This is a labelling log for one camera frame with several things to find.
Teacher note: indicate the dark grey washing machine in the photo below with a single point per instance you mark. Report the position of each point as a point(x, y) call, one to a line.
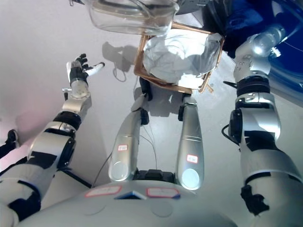
point(201, 6)

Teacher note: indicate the silver left robot leg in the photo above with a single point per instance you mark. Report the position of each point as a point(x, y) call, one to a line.
point(126, 142)

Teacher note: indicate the white crumpled cloth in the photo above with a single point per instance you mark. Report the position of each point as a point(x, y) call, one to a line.
point(165, 61)

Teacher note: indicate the dark blue cloth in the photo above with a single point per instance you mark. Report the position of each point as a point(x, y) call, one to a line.
point(239, 26)

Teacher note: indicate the silver right robot leg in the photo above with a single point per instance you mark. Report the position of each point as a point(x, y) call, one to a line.
point(190, 146)

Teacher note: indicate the brown wicker laundry basket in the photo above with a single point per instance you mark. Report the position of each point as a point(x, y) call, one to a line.
point(139, 66)

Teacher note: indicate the round washer door glass bowl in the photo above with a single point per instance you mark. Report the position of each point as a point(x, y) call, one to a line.
point(132, 21)

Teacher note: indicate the silver robot torso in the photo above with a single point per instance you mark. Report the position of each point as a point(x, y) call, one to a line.
point(132, 208)

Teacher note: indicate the black shoe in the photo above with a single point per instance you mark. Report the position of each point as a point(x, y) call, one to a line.
point(11, 139)

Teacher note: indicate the silver robot leg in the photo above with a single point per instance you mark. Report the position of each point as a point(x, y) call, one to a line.
point(126, 142)
point(190, 146)

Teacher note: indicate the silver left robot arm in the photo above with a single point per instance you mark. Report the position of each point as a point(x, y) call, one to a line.
point(49, 146)

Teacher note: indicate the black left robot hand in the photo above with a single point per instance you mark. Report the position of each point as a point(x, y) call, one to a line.
point(77, 71)

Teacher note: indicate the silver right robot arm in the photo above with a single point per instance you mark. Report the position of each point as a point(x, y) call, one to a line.
point(258, 123)

